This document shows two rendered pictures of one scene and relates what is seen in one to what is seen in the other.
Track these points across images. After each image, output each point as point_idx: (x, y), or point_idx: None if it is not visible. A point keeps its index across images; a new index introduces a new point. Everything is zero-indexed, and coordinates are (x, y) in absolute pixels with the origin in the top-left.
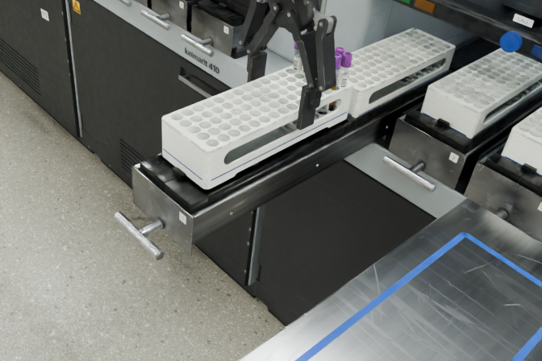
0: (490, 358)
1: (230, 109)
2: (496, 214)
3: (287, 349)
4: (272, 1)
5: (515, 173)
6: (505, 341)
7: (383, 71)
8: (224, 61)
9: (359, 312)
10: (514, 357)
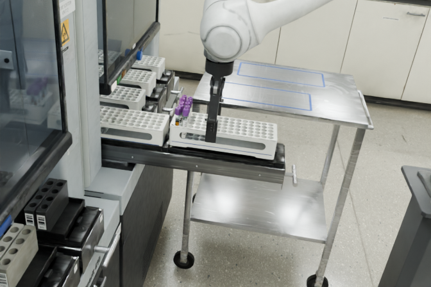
0: (256, 88)
1: (245, 129)
2: (167, 109)
3: (299, 111)
4: (220, 84)
5: (160, 92)
6: (247, 87)
7: (138, 114)
8: (102, 242)
9: (272, 105)
10: (251, 86)
